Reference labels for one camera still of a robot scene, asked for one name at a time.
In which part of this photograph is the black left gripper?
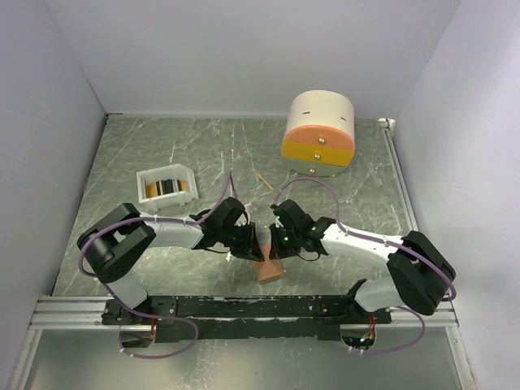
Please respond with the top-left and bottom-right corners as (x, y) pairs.
(220, 221), (265, 262)

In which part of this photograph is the pink leather card holder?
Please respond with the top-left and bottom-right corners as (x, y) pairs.
(253, 243), (284, 284)

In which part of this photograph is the white card storage box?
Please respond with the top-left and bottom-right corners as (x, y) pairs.
(136, 164), (199, 211)

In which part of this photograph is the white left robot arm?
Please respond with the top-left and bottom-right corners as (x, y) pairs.
(77, 197), (265, 324)

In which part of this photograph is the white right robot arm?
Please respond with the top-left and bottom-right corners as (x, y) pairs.
(270, 200), (456, 323)

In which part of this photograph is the gold card stack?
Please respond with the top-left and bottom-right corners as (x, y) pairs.
(145, 179), (189, 198)

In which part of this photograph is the small wooden stick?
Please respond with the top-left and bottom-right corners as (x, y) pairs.
(255, 171), (275, 192)

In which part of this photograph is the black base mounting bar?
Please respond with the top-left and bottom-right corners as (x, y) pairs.
(102, 295), (391, 343)

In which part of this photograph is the round white drawer cabinet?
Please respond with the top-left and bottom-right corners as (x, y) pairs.
(281, 90), (356, 177)

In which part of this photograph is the aluminium right side rail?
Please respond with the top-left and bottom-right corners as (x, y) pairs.
(378, 118), (418, 231)

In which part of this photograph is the aluminium rail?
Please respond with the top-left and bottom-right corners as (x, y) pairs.
(28, 295), (459, 331)
(378, 118), (418, 231)

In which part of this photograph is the aluminium front rail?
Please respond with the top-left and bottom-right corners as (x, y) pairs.
(28, 295), (459, 331)

